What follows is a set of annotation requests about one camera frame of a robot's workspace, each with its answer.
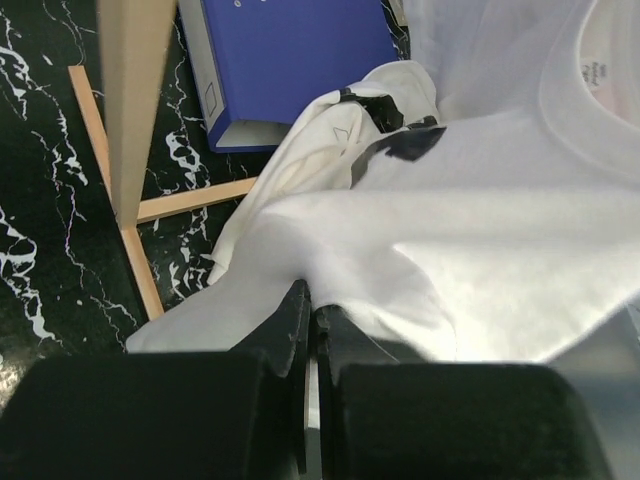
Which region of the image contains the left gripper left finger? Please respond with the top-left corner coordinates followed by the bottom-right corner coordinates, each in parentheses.
top-left (1, 281), bottom-right (311, 479)

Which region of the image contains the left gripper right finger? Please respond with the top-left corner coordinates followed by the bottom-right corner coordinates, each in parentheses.
top-left (315, 306), bottom-right (613, 479)

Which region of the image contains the white t shirt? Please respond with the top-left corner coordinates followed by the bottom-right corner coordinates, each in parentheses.
top-left (126, 1), bottom-right (639, 362)

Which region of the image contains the blue binder folder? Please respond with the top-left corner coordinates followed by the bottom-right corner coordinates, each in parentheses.
top-left (178, 0), bottom-right (409, 153)

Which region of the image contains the wooden clothes rack frame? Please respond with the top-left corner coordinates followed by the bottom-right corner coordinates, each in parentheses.
top-left (68, 1), bottom-right (255, 320)

